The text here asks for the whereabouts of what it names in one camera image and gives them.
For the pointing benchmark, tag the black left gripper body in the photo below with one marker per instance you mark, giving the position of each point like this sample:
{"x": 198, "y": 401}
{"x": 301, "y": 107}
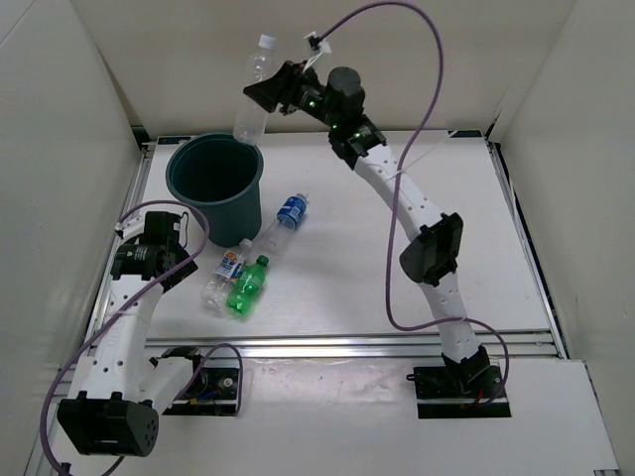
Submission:
{"x": 178, "y": 247}

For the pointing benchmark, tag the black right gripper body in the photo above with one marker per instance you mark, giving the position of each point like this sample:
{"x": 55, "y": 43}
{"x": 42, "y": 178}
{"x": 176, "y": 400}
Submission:
{"x": 309, "y": 96}

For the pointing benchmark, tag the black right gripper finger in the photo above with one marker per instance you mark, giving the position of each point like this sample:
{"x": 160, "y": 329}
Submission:
{"x": 271, "y": 105}
{"x": 273, "y": 87}

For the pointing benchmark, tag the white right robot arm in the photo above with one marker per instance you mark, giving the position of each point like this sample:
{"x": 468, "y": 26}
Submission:
{"x": 430, "y": 259}

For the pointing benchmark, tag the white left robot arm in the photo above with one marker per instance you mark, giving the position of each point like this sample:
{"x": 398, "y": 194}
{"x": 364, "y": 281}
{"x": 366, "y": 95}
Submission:
{"x": 119, "y": 395}

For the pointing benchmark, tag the dark green plastic bin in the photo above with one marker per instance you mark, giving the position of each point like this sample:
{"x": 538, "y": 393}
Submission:
{"x": 220, "y": 176}

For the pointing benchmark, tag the clear bottle orange blue label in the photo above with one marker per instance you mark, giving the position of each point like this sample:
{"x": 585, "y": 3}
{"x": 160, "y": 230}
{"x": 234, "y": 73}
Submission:
{"x": 224, "y": 277}

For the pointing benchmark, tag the green plastic soda bottle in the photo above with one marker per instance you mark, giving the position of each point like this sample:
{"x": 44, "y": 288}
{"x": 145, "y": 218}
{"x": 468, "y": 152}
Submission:
{"x": 248, "y": 287}

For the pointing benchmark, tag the aluminium table frame rail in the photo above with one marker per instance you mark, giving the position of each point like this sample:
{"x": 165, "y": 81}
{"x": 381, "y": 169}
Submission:
{"x": 325, "y": 372}

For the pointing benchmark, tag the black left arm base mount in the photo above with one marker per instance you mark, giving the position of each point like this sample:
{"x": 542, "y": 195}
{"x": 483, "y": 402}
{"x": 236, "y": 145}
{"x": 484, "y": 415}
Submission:
{"x": 215, "y": 391}

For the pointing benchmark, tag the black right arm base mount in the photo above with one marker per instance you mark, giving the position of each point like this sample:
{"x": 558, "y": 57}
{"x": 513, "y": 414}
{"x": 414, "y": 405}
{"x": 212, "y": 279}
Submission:
{"x": 441, "y": 395}

